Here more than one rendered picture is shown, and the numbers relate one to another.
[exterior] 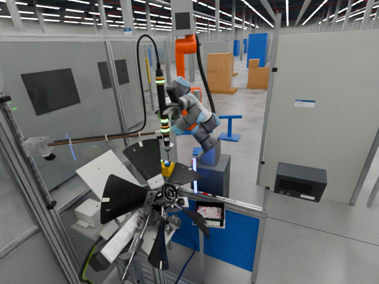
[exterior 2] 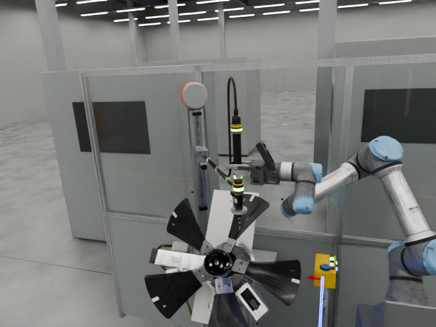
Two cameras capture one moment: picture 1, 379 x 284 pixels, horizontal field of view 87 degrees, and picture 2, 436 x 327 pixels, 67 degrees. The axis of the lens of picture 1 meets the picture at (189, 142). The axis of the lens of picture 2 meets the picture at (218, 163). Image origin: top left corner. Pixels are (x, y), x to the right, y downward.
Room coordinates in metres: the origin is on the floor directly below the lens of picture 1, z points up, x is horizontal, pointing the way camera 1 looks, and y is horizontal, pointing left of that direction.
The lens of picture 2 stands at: (0.75, -1.14, 2.06)
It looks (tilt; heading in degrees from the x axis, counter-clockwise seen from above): 17 degrees down; 83
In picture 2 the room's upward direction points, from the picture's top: 3 degrees counter-clockwise
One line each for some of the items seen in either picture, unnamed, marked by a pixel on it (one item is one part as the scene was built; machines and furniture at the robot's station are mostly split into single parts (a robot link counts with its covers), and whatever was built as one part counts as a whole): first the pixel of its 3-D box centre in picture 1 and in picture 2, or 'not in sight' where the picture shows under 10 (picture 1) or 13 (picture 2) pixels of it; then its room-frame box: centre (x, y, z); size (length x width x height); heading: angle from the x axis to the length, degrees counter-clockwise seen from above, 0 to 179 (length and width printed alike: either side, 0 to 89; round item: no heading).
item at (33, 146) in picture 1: (36, 146); (201, 154); (0.89, 0.74, 1.54); 0.10 x 0.07 x 0.08; 99
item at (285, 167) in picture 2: (180, 104); (285, 171); (1.16, 0.04, 1.64); 0.08 x 0.05 x 0.08; 64
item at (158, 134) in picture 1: (164, 138); (237, 199); (0.98, 0.13, 1.50); 0.09 x 0.07 x 0.10; 99
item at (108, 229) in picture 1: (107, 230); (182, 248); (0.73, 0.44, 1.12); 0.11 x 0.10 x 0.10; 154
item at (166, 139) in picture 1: (163, 111); (237, 165); (0.99, 0.12, 1.66); 0.04 x 0.04 x 0.46
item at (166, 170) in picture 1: (163, 168); (325, 271); (1.44, 0.23, 1.02); 0.16 x 0.10 x 0.11; 64
